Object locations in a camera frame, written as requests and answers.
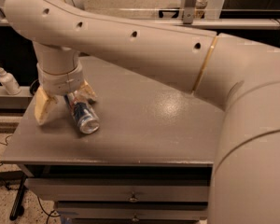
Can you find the white pump dispenser bottle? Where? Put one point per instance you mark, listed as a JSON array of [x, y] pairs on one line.
[[10, 83]]

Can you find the grey drawer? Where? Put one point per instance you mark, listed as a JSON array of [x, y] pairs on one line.
[[130, 211], [109, 190]]

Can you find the grey drawer cabinet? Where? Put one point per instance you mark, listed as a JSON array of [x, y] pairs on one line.
[[148, 131]]

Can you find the black stand leg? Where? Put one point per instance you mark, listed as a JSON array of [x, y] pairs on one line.
[[17, 208]]

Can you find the lower grey drawer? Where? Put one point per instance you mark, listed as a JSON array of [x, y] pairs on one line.
[[130, 211]]

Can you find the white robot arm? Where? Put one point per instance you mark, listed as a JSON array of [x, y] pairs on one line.
[[237, 75]]

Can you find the right metal bracket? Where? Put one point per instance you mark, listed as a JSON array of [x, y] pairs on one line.
[[188, 7]]

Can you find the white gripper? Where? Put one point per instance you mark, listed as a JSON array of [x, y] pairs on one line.
[[62, 83]]

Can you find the upper grey drawer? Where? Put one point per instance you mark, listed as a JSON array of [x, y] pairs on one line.
[[109, 190]]

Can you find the blue silver redbull can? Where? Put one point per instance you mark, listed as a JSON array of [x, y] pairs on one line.
[[82, 113]]

